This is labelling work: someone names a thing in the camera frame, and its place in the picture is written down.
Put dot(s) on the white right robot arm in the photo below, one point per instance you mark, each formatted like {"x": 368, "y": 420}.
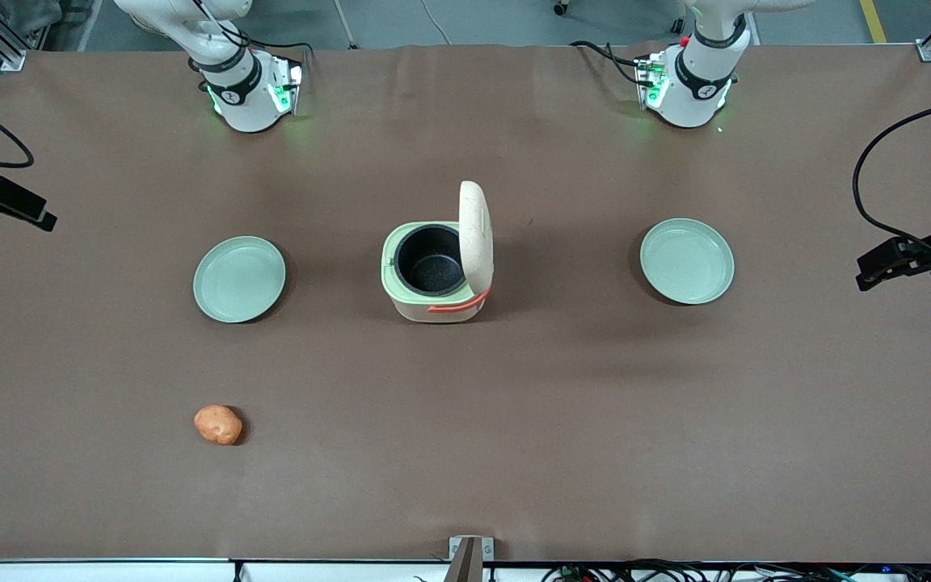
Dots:
{"x": 247, "y": 105}

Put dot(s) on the cream green rice cooker body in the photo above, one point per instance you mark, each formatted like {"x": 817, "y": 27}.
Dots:
{"x": 425, "y": 309}

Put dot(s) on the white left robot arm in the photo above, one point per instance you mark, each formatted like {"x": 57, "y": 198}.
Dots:
{"x": 692, "y": 101}

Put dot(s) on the orange brown potato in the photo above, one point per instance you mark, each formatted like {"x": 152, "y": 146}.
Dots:
{"x": 218, "y": 424}

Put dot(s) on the pale green round plate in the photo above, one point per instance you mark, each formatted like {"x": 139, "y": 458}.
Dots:
{"x": 239, "y": 279}
{"x": 686, "y": 260}

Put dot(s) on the cream speckled rice cooker lid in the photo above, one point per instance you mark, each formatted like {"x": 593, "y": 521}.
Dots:
{"x": 478, "y": 234}

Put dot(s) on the black inner cooking pot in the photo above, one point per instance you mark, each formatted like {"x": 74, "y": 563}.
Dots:
{"x": 429, "y": 271}

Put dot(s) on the white table edge rail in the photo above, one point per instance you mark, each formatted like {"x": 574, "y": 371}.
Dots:
{"x": 110, "y": 572}

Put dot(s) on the brown table cover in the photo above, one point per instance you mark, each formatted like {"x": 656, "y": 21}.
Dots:
{"x": 514, "y": 404}

